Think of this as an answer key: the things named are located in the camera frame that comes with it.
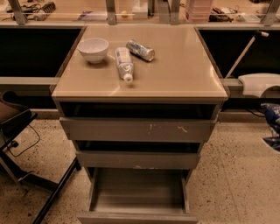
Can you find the blue chip bag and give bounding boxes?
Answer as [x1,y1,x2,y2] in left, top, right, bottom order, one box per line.
[261,103,280,152]

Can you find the grey drawer cabinet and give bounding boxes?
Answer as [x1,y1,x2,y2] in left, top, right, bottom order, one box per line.
[51,24,229,224]

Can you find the top drawer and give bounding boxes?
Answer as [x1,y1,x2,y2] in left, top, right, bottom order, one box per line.
[59,117,216,143]

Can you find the middle drawer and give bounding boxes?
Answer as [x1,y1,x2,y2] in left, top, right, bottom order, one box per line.
[76,150,199,170]

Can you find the open bottom drawer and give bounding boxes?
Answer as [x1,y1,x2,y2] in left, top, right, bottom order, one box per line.
[77,168,198,224]

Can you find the clear plastic water bottle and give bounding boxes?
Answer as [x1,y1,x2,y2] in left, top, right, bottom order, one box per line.
[115,47,134,84]

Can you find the silver drink can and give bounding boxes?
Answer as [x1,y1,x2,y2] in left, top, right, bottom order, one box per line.
[126,39,155,62]

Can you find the white bowl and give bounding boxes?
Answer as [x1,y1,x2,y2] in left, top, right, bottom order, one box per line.
[77,38,109,64]

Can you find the white plastic housing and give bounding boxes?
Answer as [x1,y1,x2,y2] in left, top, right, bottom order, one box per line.
[238,73,280,98]

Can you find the pink storage box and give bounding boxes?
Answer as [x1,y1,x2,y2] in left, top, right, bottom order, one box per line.
[185,0,213,24]

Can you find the dark items on right shelf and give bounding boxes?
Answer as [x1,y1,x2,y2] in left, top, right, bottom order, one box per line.
[208,7,233,22]

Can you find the black office chair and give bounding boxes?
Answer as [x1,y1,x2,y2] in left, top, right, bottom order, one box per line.
[0,89,82,224]

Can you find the black tools on shelf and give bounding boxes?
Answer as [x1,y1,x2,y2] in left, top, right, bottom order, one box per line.
[7,0,56,24]

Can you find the black floor cable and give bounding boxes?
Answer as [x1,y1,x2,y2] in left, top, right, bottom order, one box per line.
[7,123,41,158]

